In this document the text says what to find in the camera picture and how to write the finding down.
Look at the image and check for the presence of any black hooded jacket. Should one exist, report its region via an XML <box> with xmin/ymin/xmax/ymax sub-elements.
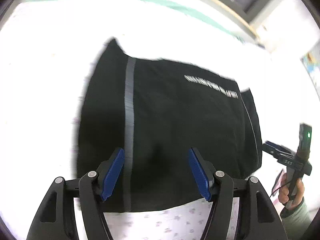
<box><xmin>76</xmin><ymin>39</ymin><xmax>262</xmax><ymax>212</ymax></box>

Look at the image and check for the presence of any right forearm grey sleeve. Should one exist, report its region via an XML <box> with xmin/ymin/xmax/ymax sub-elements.
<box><xmin>280</xmin><ymin>198</ymin><xmax>311</xmax><ymax>239</ymax></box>

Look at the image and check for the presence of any person's right hand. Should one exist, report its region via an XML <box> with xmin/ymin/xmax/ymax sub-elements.
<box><xmin>278</xmin><ymin>173</ymin><xmax>305</xmax><ymax>210</ymax></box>

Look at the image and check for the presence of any floral white bed quilt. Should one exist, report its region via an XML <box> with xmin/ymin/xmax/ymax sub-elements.
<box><xmin>1</xmin><ymin>0</ymin><xmax>319</xmax><ymax>239</ymax></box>

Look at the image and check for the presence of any wooden window sill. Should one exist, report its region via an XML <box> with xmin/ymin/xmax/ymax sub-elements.
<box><xmin>200</xmin><ymin>0</ymin><xmax>265</xmax><ymax>48</ymax></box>

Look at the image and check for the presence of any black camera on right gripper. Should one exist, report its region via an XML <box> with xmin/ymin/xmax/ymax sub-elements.
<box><xmin>297</xmin><ymin>123</ymin><xmax>312</xmax><ymax>161</ymax></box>

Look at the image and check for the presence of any colourful wall poster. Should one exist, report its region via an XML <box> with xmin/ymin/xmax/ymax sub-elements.
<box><xmin>301</xmin><ymin>52</ymin><xmax>319</xmax><ymax>95</ymax></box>

